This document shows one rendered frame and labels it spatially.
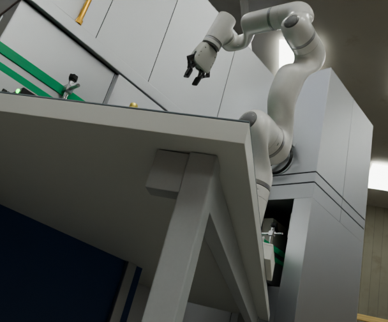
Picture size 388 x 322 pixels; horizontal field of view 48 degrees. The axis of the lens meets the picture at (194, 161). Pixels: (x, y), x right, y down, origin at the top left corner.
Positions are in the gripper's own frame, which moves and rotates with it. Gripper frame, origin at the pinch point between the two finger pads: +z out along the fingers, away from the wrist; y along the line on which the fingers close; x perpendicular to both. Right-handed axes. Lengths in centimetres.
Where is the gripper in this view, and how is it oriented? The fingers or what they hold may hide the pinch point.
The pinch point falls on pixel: (192, 77)
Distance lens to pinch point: 184.1
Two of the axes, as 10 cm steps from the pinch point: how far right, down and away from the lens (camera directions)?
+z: -4.9, 8.6, -1.7
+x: 6.2, 2.0, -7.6
